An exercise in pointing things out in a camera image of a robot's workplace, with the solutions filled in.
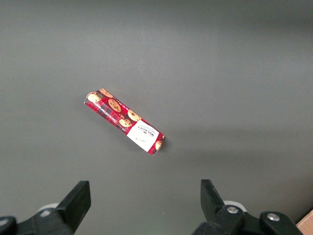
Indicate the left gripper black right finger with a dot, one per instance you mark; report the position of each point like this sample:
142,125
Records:
212,208

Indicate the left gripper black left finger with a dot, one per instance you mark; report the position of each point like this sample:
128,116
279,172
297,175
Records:
73,208

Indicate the wooden drawer cabinet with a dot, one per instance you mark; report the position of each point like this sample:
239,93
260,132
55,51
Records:
306,226

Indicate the red tartan cookie box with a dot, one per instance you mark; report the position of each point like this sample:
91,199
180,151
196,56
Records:
122,117

